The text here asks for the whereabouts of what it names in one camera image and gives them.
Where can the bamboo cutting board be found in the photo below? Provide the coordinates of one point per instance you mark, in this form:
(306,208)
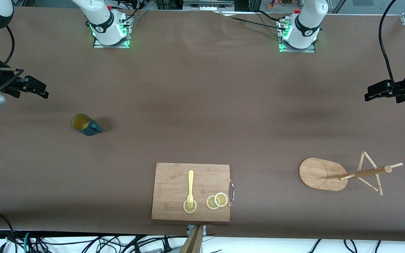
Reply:
(171,182)

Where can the wooden mug rack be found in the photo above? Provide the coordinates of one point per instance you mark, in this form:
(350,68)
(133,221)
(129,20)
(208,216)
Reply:
(318,174)

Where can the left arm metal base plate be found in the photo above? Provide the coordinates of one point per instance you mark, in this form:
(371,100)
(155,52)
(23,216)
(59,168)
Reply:
(297,50)

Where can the grey metal bracket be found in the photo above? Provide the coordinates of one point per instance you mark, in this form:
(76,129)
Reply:
(189,229)

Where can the grey power strip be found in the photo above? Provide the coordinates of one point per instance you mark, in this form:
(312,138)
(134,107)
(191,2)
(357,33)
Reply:
(206,6)

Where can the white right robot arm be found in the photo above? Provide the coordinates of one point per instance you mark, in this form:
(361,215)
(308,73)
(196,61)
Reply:
(102,21)

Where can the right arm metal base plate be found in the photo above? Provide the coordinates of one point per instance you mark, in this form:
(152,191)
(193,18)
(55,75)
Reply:
(111,46)

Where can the yellow plastic fork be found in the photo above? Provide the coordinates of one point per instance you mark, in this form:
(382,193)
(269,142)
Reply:
(190,182)

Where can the lemon slice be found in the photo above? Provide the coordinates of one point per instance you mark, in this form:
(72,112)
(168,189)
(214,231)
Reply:
(210,203)
(194,207)
(220,199)

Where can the teal ribbed mug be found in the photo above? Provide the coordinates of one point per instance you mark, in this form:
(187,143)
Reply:
(90,130)

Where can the brown table cloth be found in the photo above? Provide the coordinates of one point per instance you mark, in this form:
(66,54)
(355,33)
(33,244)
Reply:
(202,105)

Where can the wooden post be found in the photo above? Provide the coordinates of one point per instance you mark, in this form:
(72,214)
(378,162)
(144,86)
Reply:
(193,242)

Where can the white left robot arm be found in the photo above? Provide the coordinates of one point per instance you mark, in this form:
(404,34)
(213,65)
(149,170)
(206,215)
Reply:
(308,21)

